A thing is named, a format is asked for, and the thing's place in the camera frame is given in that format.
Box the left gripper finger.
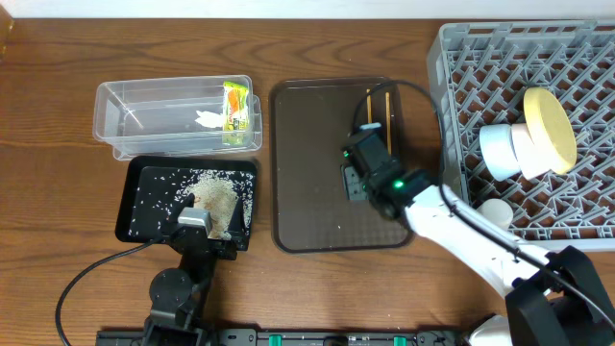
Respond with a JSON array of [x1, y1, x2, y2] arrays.
[[227, 199, 246, 243], [165, 193, 195, 231]]

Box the white tissue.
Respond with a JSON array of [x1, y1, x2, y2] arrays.
[[195, 111, 225, 128]]

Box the wooden chopstick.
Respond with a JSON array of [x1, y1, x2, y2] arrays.
[[366, 88, 373, 124], [385, 92, 392, 155]]

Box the green yellow snack wrapper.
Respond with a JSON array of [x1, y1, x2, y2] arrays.
[[222, 82, 250, 146]]

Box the white cup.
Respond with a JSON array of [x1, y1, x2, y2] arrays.
[[477, 199, 513, 231]]

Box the blue bowl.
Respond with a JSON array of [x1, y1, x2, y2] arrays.
[[480, 124, 520, 182]]

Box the pink bowl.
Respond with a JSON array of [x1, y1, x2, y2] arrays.
[[511, 124, 550, 180]]

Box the yellow plate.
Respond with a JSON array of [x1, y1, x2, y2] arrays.
[[523, 87, 578, 174]]

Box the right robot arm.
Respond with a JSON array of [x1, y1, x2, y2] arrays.
[[348, 157, 614, 345]]

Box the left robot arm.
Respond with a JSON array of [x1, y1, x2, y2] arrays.
[[141, 193, 249, 346]]

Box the grey dishwasher rack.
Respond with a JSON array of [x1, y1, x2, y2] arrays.
[[428, 20, 614, 252]]

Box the food scraps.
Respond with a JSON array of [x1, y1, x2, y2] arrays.
[[129, 167, 255, 240]]

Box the black plastic tray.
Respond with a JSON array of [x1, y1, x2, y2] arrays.
[[115, 156, 258, 251]]

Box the dark brown serving tray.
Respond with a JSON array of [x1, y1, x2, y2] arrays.
[[269, 77, 412, 254]]

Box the clear plastic bin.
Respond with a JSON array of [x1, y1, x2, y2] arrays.
[[92, 75, 262, 161]]

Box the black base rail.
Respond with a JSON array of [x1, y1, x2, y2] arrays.
[[95, 322, 463, 346]]

